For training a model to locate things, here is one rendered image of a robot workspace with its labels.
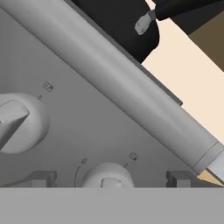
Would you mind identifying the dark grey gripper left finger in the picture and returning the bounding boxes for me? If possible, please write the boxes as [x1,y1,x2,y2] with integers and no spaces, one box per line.
[0,170,58,188]

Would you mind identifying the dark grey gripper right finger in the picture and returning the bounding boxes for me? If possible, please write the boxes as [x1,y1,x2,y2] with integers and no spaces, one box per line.
[165,170,222,188]

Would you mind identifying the large grey stove knob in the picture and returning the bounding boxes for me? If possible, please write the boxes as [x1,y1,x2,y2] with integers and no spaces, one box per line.
[0,93,51,155]

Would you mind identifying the grey stove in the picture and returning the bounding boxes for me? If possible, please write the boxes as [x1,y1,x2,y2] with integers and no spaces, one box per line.
[0,0,205,188]

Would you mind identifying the black saucepan with handle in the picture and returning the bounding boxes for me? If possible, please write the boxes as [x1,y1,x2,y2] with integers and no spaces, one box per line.
[71,0,224,65]

